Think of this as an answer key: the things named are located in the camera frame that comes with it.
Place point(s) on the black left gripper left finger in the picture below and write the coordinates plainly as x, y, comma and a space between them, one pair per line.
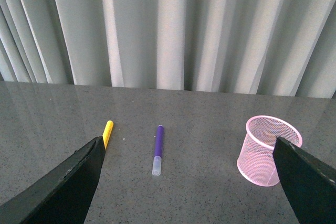
64, 195

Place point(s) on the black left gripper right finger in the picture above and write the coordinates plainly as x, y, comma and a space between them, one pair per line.
309, 183

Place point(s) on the purple marker pen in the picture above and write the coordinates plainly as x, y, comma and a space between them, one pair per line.
157, 159

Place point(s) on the pink mesh pen cup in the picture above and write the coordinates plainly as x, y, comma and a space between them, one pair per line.
255, 161

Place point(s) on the yellow marker pen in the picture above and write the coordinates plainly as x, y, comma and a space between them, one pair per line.
107, 133

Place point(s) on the white pleated curtain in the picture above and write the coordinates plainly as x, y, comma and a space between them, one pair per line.
273, 47

